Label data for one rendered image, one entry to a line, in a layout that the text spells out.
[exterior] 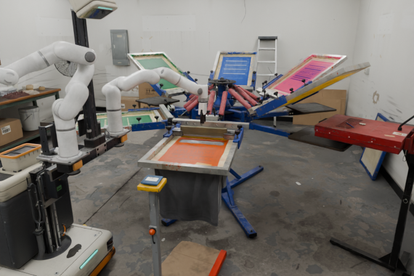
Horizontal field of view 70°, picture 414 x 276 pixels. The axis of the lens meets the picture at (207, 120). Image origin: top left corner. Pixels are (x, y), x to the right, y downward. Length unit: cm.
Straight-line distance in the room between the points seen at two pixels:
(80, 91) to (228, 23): 510
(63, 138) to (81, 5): 68
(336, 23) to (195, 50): 283
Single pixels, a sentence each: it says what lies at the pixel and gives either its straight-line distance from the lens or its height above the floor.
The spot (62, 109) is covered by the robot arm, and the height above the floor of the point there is 142.
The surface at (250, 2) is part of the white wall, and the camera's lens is 639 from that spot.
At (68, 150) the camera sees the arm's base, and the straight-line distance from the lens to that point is 171.
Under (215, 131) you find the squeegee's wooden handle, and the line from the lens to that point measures 234.
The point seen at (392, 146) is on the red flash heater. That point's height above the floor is 106.
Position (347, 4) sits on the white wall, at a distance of 648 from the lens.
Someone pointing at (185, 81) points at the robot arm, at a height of 145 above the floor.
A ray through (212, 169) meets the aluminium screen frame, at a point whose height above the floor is 99.
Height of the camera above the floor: 176
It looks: 16 degrees down
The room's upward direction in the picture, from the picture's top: straight up
